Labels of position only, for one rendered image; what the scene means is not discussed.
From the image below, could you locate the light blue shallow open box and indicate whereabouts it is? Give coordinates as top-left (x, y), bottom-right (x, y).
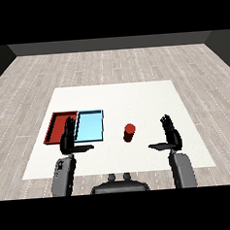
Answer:
top-left (71, 109), bottom-right (106, 144)

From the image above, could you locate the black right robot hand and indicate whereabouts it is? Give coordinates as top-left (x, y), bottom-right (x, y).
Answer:
top-left (146, 113), bottom-right (183, 153)

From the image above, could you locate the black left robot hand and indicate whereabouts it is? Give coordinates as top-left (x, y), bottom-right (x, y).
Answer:
top-left (57, 115), bottom-right (95, 156)

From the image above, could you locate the small red can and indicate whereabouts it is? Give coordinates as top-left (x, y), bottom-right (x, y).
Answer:
top-left (121, 122), bottom-right (137, 144)

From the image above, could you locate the dark grey robot body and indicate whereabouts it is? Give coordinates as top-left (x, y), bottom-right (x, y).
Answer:
top-left (89, 170), bottom-right (151, 195)

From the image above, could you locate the red shallow open box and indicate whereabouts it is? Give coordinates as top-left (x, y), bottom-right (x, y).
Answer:
top-left (41, 110), bottom-right (81, 147)

